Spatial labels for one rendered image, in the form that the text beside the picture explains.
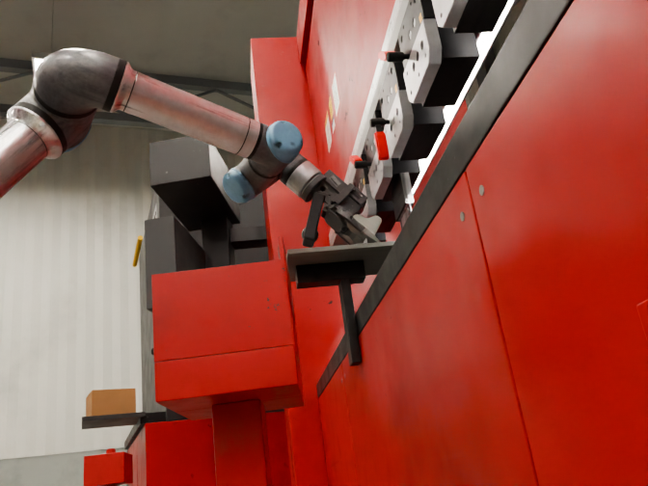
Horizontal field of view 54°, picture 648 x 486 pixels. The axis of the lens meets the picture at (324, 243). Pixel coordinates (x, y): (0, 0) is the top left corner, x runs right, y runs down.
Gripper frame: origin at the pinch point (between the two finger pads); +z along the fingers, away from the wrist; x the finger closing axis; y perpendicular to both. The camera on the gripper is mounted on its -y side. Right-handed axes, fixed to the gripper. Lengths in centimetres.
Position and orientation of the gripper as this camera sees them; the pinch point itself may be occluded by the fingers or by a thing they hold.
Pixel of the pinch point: (373, 252)
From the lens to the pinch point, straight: 136.9
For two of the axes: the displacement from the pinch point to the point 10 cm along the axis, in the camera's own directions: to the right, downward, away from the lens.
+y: 6.7, -6.6, 3.4
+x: -1.0, 3.7, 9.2
